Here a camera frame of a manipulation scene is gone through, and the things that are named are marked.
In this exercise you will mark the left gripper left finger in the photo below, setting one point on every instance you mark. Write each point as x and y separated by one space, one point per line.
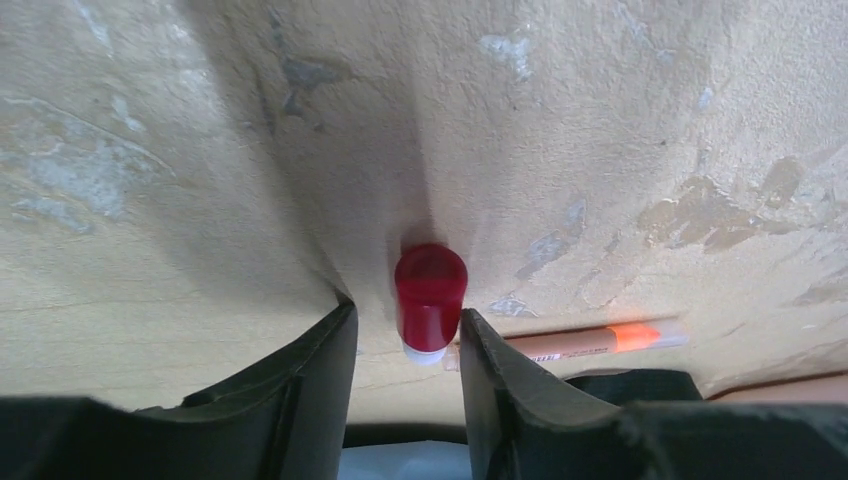
281 416

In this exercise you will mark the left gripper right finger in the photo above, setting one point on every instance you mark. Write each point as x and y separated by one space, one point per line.
522 422

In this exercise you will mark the orange marker pen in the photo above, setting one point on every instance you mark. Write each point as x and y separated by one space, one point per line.
617 338

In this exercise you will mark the blue student backpack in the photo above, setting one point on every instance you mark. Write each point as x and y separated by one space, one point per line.
428 459

